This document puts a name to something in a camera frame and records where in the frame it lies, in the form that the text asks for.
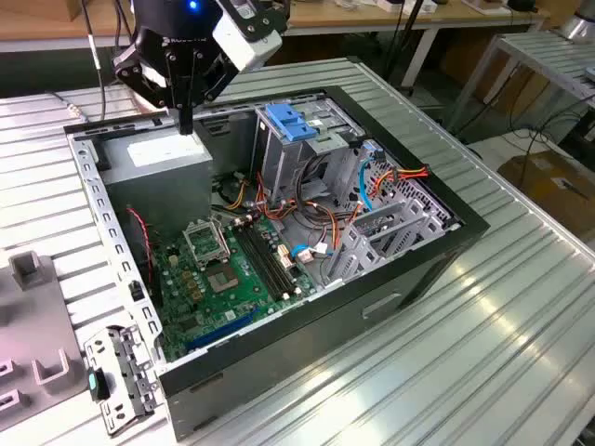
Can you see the grey parts rack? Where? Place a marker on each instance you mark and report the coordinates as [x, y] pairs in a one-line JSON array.
[[32, 320]]

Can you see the blue plastic drive latch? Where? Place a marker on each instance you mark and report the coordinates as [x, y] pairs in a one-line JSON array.
[[288, 123]]

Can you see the blue expansion slot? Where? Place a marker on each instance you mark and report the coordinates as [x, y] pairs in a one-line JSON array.
[[218, 332]]

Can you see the grey metal drive cage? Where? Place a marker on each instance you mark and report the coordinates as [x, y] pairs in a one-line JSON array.
[[283, 162]]

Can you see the brown cardboard box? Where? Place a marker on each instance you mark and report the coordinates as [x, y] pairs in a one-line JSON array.
[[516, 93], [553, 186]]

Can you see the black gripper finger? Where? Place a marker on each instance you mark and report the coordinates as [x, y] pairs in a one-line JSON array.
[[218, 79], [125, 65]]

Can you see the black open PC case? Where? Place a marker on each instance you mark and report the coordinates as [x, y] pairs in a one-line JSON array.
[[302, 334]]

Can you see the CPU socket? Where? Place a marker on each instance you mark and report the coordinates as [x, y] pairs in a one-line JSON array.
[[222, 278]]

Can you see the black RAM slot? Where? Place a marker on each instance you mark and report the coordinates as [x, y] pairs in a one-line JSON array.
[[274, 258], [262, 266]]

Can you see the green motherboard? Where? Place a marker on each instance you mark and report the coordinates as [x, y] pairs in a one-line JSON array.
[[241, 283]]

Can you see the slatted metal side table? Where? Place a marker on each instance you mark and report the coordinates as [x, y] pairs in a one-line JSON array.
[[548, 60]]

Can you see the grey metal disk bay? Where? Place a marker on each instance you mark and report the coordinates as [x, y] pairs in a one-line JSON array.
[[358, 260]]

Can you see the black case fan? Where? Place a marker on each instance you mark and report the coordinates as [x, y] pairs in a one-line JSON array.
[[139, 241]]

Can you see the grey power supply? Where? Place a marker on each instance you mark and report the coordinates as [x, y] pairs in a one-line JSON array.
[[158, 186]]

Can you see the metal card retention bracket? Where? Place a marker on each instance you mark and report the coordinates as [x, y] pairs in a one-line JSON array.
[[130, 367]]

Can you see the wooden top desk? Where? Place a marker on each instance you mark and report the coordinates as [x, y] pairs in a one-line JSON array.
[[37, 28], [372, 18]]

